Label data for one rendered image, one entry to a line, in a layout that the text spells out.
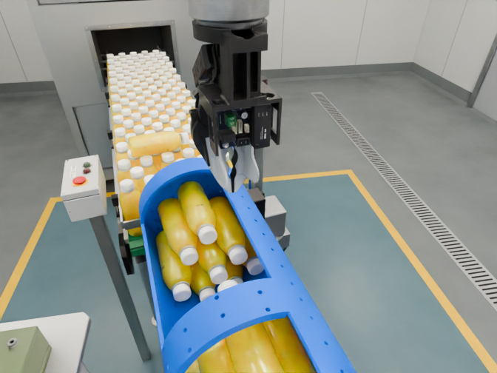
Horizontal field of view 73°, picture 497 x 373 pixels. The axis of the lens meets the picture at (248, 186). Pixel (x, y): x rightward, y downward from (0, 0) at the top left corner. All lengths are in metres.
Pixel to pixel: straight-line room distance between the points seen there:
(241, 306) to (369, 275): 1.78
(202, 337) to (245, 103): 0.34
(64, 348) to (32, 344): 0.06
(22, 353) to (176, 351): 0.21
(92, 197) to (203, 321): 0.63
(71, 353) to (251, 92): 0.49
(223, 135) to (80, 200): 0.77
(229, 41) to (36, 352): 0.51
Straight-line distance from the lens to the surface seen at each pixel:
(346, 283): 2.19
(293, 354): 0.60
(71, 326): 0.67
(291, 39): 5.14
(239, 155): 0.42
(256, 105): 0.33
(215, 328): 0.52
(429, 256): 2.54
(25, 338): 0.61
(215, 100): 0.33
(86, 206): 1.08
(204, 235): 0.73
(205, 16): 0.32
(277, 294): 0.55
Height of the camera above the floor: 1.67
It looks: 36 degrees down
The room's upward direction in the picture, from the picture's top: straight up
